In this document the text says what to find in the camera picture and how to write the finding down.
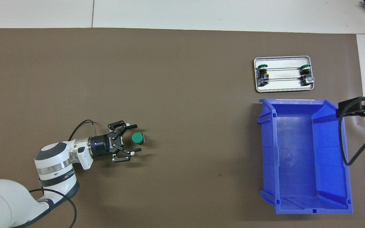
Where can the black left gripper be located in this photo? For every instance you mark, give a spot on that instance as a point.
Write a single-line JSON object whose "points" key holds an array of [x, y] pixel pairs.
{"points": [[101, 145]]}

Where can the green push button switch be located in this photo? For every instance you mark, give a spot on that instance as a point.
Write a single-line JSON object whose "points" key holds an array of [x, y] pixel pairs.
{"points": [[263, 77], [306, 74], [136, 138]]}

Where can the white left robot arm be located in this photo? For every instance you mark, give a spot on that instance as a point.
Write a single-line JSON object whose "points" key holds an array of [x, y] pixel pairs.
{"points": [[52, 158]]}

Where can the blue plastic storage bin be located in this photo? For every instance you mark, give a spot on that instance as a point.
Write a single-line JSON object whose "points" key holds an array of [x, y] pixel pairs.
{"points": [[296, 158]]}

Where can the brown table mat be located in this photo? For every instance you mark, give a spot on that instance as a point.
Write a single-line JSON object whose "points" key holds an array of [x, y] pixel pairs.
{"points": [[169, 79]]}

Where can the silver metal tray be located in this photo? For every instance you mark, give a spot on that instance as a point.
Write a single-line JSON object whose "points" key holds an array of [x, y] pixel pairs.
{"points": [[284, 63]]}

